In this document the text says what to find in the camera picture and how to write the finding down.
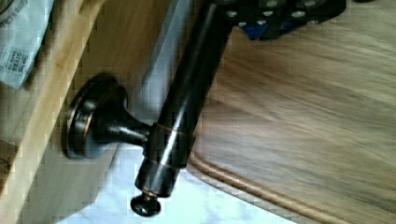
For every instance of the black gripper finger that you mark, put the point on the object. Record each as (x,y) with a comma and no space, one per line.
(270,19)

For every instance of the snack bag in drawer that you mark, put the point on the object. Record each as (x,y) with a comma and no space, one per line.
(23,24)

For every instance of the wooden cutting board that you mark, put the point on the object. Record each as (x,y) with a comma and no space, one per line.
(305,126)

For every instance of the wooden drawer with black handle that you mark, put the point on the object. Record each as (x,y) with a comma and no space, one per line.
(59,134)

